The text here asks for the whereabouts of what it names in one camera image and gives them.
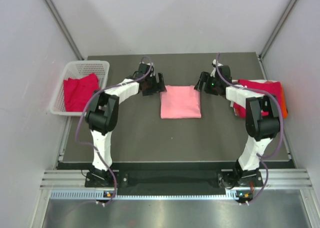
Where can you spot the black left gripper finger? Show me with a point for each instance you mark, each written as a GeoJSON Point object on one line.
{"type": "Point", "coordinates": [149, 91]}
{"type": "Point", "coordinates": [161, 84]}

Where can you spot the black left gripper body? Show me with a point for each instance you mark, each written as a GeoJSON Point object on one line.
{"type": "Point", "coordinates": [150, 80]}

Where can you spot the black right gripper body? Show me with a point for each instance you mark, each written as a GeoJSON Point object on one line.
{"type": "Point", "coordinates": [212, 84]}

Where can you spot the light pink t shirt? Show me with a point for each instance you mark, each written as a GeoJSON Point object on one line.
{"type": "Point", "coordinates": [180, 102]}

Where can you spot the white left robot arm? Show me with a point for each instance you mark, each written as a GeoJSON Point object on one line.
{"type": "Point", "coordinates": [103, 110]}

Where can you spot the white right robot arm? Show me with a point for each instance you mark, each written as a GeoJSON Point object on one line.
{"type": "Point", "coordinates": [263, 115]}

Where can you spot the folded crimson t shirt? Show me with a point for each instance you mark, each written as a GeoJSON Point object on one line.
{"type": "Point", "coordinates": [272, 87]}

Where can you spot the crimson t shirt in basket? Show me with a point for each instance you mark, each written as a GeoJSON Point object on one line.
{"type": "Point", "coordinates": [77, 92]}

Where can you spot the folded orange t shirt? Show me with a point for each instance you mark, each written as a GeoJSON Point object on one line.
{"type": "Point", "coordinates": [276, 89]}

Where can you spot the white perforated plastic basket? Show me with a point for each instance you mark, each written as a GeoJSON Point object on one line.
{"type": "Point", "coordinates": [77, 70]}

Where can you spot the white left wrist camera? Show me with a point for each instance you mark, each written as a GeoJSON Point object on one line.
{"type": "Point", "coordinates": [144, 67]}

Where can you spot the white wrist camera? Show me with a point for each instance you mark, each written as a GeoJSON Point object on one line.
{"type": "Point", "coordinates": [144, 67]}
{"type": "Point", "coordinates": [215, 64]}

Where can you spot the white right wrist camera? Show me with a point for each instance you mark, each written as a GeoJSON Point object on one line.
{"type": "Point", "coordinates": [215, 64]}

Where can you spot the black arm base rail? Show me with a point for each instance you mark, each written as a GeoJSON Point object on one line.
{"type": "Point", "coordinates": [171, 178]}

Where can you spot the grey slotted cable duct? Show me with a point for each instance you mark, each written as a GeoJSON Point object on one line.
{"type": "Point", "coordinates": [61, 194]}

